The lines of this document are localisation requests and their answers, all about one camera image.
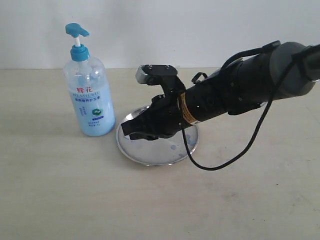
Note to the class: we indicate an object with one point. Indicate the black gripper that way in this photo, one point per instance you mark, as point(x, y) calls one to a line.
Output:
point(160, 121)

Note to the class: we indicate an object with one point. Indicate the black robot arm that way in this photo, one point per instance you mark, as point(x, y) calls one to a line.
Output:
point(247, 80)

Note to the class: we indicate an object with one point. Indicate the round stainless steel plate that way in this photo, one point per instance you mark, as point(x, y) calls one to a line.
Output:
point(160, 152)

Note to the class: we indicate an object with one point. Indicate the blue pump lotion bottle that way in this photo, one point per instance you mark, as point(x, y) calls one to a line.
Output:
point(88, 87)

